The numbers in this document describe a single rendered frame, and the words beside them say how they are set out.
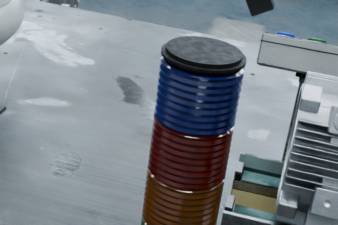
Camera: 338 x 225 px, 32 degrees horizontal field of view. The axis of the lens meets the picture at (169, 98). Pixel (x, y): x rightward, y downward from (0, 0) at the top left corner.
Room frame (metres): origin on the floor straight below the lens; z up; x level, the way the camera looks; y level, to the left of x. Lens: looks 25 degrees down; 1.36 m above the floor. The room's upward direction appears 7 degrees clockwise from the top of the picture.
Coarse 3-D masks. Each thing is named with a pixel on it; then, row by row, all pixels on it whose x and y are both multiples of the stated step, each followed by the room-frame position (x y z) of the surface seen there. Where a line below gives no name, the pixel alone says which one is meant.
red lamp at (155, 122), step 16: (160, 128) 0.38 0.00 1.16; (160, 144) 0.37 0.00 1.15; (176, 144) 0.37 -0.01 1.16; (192, 144) 0.36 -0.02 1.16; (208, 144) 0.36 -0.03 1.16; (224, 144) 0.37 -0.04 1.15; (160, 160) 0.37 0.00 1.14; (176, 160) 0.36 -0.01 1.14; (192, 160) 0.36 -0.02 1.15; (208, 160) 0.37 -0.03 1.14; (224, 160) 0.38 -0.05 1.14; (160, 176) 0.37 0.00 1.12; (176, 176) 0.36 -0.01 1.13; (192, 176) 0.36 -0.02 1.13; (208, 176) 0.37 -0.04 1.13; (224, 176) 0.38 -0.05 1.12
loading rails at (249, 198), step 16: (240, 160) 0.75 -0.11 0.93; (256, 160) 0.75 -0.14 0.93; (272, 160) 0.75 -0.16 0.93; (240, 176) 0.71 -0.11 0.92; (256, 176) 0.72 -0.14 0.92; (272, 176) 0.73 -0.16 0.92; (240, 192) 0.71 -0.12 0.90; (256, 192) 0.71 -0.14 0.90; (272, 192) 0.70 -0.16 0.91; (224, 208) 0.62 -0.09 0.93; (240, 208) 0.64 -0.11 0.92; (256, 208) 0.70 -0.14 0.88; (272, 208) 0.70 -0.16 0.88; (224, 224) 0.60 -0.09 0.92; (240, 224) 0.60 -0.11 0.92; (256, 224) 0.60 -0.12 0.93; (272, 224) 0.59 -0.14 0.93; (288, 224) 0.62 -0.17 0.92
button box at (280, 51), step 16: (272, 48) 0.88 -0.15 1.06; (288, 48) 0.87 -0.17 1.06; (304, 48) 0.87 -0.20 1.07; (320, 48) 0.87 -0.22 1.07; (336, 48) 0.87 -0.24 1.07; (272, 64) 0.87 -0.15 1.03; (288, 64) 0.86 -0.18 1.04; (304, 64) 0.86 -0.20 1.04; (320, 64) 0.86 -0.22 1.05; (336, 64) 0.86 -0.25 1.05
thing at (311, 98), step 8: (304, 88) 0.62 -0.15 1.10; (312, 88) 0.62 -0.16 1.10; (320, 88) 0.62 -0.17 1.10; (304, 96) 0.61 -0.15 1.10; (312, 96) 0.61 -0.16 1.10; (320, 96) 0.61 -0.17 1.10; (304, 104) 0.61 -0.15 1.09; (312, 104) 0.61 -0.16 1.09; (280, 192) 0.58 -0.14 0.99; (288, 192) 0.58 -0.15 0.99; (280, 200) 0.57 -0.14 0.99; (288, 200) 0.57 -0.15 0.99; (296, 200) 0.57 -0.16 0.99; (280, 208) 0.57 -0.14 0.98; (288, 208) 0.56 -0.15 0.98; (296, 208) 0.56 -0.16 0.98; (288, 216) 0.57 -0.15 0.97
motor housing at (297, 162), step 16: (304, 80) 0.70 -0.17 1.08; (320, 80) 0.65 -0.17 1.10; (336, 80) 0.66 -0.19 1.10; (336, 96) 0.64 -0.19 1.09; (304, 112) 0.61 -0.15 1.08; (320, 112) 0.61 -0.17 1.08; (304, 128) 0.59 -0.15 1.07; (320, 128) 0.60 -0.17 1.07; (288, 144) 0.72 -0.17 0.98; (304, 144) 0.59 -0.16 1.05; (320, 144) 0.58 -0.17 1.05; (288, 160) 0.58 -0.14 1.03; (304, 160) 0.58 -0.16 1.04; (320, 160) 0.58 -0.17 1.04; (336, 160) 0.57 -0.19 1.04; (288, 176) 0.56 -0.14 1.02; (304, 176) 0.57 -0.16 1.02; (320, 176) 0.56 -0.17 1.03; (336, 176) 0.57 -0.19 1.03; (304, 192) 0.57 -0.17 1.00; (304, 208) 0.58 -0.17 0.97; (336, 224) 0.57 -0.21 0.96
